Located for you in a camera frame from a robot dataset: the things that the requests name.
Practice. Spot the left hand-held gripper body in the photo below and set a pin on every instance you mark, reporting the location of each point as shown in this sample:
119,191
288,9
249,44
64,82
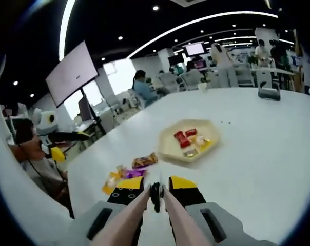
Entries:
43,125

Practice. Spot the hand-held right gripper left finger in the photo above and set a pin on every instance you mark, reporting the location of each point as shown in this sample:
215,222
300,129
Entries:
119,196

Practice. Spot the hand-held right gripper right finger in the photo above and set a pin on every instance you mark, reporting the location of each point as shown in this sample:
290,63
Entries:
191,196

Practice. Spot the yellow pastry food packet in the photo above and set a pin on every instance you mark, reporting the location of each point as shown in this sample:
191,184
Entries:
109,182
201,142

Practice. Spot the small orange food packet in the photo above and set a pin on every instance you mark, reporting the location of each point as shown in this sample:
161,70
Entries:
121,171

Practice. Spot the purple food packet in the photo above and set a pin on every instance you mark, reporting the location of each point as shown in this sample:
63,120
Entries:
134,173

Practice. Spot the pink food tongs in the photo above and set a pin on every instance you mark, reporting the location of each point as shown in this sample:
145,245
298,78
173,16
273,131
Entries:
119,225

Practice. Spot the black food packet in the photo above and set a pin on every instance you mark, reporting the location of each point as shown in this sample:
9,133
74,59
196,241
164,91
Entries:
156,196

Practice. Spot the small gold food packet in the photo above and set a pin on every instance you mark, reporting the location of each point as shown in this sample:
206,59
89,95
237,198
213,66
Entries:
191,153

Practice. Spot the brown food packet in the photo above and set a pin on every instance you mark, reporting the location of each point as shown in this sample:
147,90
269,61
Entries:
144,161

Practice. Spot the cream hexagonal container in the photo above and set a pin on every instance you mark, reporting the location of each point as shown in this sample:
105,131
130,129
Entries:
170,143

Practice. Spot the long red food packet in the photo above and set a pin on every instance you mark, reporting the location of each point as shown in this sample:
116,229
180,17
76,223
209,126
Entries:
182,139

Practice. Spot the small red food packet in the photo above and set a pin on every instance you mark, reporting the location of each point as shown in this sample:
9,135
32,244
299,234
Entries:
191,132

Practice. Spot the small desk monitor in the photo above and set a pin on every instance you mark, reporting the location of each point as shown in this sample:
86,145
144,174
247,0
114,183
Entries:
84,109

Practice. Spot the operator in white shirt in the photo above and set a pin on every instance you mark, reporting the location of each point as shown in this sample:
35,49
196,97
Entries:
21,200

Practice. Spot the large display screen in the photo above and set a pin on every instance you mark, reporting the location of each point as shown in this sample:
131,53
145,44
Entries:
71,74

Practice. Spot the thick curved ceiling light strip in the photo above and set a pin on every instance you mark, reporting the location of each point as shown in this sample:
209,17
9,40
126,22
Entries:
63,25

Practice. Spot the white paper cup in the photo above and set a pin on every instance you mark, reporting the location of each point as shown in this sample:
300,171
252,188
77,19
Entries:
202,87

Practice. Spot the white office chair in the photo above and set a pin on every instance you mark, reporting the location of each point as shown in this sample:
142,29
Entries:
169,82
193,80

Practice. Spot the grey headset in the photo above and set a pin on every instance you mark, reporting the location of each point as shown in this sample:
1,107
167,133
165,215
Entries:
269,95

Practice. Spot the small bright display screen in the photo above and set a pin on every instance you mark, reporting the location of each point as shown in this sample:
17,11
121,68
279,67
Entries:
194,49

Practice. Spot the green potted plant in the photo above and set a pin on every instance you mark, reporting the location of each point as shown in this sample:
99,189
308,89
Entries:
253,60

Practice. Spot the group of round ceiling downlights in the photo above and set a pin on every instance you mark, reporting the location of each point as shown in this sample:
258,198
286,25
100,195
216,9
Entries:
155,8

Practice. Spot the ceiling air conditioner unit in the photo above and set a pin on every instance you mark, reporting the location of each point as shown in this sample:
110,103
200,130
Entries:
188,1

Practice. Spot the thin curved ceiling light strip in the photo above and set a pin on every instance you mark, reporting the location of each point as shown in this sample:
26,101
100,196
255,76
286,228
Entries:
247,13

